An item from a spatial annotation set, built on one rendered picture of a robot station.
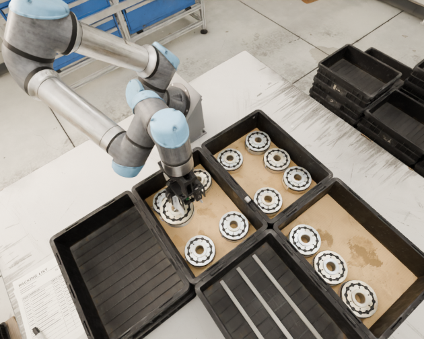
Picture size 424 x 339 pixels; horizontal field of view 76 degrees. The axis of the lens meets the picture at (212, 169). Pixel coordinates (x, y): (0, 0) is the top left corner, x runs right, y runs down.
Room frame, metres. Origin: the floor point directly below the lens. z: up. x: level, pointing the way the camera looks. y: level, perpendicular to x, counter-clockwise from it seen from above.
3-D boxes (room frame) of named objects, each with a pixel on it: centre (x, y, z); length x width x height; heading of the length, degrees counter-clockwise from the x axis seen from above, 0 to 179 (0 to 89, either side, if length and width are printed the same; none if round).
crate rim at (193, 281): (0.36, 0.07, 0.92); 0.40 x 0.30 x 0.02; 30
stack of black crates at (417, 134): (0.94, -1.19, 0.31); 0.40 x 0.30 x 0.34; 32
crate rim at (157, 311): (0.21, 0.33, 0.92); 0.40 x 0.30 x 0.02; 30
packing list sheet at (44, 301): (0.14, 0.64, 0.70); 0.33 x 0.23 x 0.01; 32
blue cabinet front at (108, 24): (2.10, 0.96, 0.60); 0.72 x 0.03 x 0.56; 122
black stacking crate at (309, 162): (0.51, -0.19, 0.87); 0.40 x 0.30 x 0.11; 30
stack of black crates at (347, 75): (1.28, -0.97, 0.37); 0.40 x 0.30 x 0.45; 32
